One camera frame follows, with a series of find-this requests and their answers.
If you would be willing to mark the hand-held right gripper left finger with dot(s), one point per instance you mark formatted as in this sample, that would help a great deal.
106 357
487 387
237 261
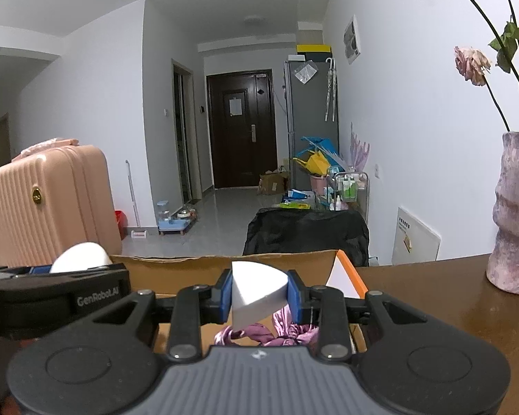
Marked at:
226 296

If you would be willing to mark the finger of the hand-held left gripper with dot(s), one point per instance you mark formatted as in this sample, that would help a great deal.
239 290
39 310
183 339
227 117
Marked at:
39 269

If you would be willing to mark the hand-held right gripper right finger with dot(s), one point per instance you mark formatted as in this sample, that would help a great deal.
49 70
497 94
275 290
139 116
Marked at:
294 296

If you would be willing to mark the white wedge sponge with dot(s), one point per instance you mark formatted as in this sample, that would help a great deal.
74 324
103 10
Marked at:
255 294

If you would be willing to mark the white round sponge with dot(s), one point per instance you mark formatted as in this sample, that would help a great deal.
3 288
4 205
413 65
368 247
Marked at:
80 257

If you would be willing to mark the orange-edged cardboard box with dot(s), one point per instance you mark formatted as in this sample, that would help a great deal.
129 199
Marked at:
177 270

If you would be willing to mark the purple satin cloth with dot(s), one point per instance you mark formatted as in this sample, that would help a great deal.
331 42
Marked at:
259 335

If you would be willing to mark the pink ribbed suitcase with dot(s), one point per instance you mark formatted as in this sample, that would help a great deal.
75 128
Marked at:
47 207

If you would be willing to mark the blue pet feeder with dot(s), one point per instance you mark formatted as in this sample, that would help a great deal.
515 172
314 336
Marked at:
173 224

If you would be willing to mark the red bucket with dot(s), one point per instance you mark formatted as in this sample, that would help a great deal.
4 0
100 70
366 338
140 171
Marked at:
120 224

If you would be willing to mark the blue yellow packets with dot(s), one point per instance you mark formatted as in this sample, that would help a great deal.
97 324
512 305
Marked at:
296 201

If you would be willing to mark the white mop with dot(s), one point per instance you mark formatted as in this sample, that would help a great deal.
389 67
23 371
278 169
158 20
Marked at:
139 234

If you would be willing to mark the brown cardboard box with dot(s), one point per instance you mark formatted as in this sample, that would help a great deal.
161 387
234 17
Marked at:
271 185

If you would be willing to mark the pink bucket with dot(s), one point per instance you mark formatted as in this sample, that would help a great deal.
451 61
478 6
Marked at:
318 183

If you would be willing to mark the metal trolley with bottles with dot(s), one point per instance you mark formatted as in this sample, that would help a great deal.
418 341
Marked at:
348 190

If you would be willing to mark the pink cloth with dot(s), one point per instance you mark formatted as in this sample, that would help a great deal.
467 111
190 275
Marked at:
47 148

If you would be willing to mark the yellow bag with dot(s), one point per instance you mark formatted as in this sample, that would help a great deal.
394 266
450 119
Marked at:
315 164

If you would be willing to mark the white board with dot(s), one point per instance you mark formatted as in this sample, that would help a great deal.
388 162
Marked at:
417 237

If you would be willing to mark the dark brown door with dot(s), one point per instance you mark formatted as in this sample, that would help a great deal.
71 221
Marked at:
242 151

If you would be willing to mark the blue bag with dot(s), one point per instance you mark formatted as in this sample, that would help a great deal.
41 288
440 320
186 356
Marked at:
324 143

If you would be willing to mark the grey refrigerator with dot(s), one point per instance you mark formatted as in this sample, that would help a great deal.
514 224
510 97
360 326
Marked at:
307 112

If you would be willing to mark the paper notice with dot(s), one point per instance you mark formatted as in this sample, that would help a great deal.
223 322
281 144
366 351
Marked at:
235 107

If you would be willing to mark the folded pale umbrellas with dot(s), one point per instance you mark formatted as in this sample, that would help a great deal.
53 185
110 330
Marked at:
331 90

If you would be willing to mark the clear plastic bag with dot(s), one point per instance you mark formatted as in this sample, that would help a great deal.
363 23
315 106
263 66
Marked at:
306 72

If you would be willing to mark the pink fuzzy vase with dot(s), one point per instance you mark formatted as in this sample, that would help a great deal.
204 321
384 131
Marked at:
514 224

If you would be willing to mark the white flat box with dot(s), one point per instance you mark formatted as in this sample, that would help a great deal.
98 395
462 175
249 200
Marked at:
296 57

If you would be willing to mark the yellow black box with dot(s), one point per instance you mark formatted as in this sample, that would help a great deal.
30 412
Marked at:
313 51

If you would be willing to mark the dried pink rose bouquet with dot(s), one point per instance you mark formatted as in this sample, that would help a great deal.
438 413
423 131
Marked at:
471 62

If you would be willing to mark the purple flower wall decal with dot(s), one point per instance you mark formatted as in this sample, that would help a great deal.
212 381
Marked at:
360 151

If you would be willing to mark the white wall panel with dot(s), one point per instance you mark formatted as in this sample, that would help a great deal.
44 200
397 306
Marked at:
351 39

